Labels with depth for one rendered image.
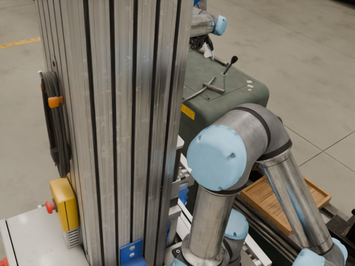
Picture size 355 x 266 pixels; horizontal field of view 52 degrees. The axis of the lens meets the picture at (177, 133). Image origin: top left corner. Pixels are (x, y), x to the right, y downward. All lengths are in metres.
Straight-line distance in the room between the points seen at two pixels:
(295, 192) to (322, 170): 2.74
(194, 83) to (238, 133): 1.23
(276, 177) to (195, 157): 0.22
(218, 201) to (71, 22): 0.46
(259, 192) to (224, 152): 1.24
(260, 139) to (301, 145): 3.06
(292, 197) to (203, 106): 0.96
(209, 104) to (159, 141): 0.90
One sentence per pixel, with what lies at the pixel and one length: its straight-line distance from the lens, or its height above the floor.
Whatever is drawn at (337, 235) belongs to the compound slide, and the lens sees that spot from 1.69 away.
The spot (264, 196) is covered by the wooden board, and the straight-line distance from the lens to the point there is 1.89.
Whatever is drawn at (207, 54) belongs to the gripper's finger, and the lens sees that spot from 1.76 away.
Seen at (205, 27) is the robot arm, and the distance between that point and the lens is 1.41.
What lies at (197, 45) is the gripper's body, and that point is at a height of 1.50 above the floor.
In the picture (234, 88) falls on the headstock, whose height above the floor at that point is 1.25.
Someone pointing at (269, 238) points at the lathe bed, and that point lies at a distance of 1.92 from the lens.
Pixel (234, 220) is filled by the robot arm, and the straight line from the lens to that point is 1.09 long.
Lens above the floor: 2.22
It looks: 39 degrees down
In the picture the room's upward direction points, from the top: 7 degrees clockwise
